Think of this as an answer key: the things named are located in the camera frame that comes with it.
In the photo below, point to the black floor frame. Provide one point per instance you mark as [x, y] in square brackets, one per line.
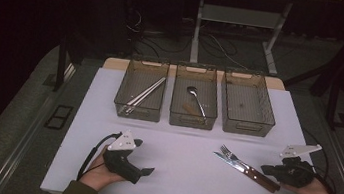
[52, 121]

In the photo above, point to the long metal spoon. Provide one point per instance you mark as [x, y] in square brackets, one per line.
[192, 90]

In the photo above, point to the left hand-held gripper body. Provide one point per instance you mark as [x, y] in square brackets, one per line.
[122, 162]

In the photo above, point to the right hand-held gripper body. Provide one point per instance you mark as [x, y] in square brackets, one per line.
[298, 172]

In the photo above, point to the person's left hand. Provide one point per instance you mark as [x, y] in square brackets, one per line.
[96, 174]

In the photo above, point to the smoky translucent plastic bin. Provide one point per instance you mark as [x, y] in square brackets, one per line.
[141, 83]
[197, 80]
[249, 97]

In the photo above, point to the translucent amber plastic spoon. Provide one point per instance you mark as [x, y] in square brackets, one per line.
[191, 109]

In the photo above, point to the grey metal desk frame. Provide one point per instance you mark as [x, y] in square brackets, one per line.
[237, 16]

